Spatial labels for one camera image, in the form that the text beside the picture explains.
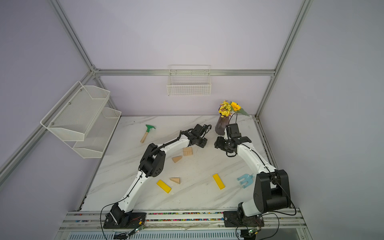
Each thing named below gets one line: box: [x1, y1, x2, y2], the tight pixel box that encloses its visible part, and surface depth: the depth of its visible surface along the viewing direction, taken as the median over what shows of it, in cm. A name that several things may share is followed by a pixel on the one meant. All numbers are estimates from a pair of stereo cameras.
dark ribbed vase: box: [215, 115, 230, 136], surface depth 107 cm
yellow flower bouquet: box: [218, 99, 250, 118], surface depth 92 cm
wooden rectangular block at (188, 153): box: [183, 150, 194, 156], surface depth 100 cm
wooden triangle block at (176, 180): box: [169, 177, 180, 185], surface depth 88 cm
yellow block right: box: [212, 173, 226, 190], surface depth 88 cm
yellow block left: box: [156, 179, 172, 194], surface depth 86 cm
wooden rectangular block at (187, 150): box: [182, 146, 193, 155], surface depth 100 cm
